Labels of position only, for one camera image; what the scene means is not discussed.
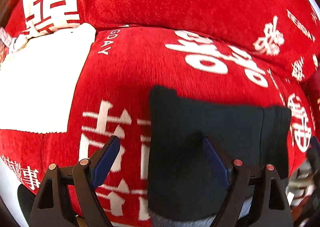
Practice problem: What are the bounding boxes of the white cloth mat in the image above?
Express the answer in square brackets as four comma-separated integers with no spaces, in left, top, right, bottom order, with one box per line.
[1,23,96,133]

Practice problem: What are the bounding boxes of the grey crumpled garment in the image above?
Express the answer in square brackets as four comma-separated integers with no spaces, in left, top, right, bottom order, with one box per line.
[0,27,28,55]

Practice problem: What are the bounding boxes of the dark red embroidered cushion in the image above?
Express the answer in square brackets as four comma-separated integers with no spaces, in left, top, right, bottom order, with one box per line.
[302,68,320,130]

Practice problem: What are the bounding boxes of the red wedding sofa cover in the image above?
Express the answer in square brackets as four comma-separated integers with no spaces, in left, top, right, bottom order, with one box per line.
[1,0,319,226]

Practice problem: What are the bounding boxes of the black pants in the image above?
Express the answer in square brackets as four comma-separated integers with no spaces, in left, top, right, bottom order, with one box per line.
[148,86,293,226]

